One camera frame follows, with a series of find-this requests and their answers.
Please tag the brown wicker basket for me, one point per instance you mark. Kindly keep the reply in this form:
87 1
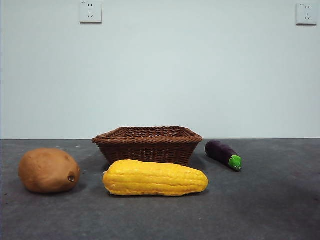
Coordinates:
150 150

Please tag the yellow corn cob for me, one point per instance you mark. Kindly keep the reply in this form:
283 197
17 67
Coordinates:
155 178

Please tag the purple eggplant with green stem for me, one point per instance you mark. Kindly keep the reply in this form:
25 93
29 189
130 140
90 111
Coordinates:
220 151

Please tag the brown potato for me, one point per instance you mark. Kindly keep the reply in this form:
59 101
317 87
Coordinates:
47 171

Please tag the white wall socket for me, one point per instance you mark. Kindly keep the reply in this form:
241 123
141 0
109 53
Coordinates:
90 12
307 14

